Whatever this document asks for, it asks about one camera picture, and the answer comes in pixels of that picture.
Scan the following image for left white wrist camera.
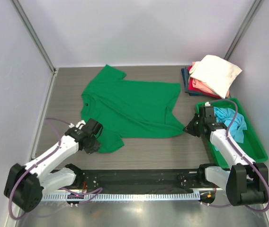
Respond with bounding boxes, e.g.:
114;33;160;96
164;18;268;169
69;120;86;130

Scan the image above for left aluminium frame post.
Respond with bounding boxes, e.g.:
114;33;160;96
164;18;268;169
10;0;56;74

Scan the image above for green t shirt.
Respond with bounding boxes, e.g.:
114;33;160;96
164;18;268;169
81;65;185;153

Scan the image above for green plastic tray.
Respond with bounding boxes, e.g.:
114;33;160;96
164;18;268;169
195;97;269;169

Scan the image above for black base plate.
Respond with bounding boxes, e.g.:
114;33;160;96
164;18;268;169
66;169;217;194

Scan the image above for slotted white cable duct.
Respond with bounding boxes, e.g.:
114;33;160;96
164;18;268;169
42;191;200;202

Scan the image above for folded cream t shirt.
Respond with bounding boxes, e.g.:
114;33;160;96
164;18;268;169
189;55;242;98

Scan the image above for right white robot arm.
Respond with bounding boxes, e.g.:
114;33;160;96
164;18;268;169
184;104;269;208

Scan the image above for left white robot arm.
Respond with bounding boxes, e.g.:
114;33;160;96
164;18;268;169
4;119;103;213

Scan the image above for right aluminium frame post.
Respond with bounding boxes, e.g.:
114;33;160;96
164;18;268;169
224;0;264;61

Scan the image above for folded pink t shirt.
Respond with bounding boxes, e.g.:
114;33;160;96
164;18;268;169
191;79;217;95

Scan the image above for light blue t shirt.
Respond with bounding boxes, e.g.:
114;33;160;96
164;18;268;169
214;107;247;144

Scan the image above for folded navy t shirt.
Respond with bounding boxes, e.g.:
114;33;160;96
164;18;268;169
181;67;211;97

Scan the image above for folded red t shirt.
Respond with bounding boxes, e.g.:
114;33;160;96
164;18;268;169
187;65;220;98

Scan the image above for aluminium frame post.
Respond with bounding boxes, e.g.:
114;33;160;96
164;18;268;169
224;0;264;61
10;0;56;74

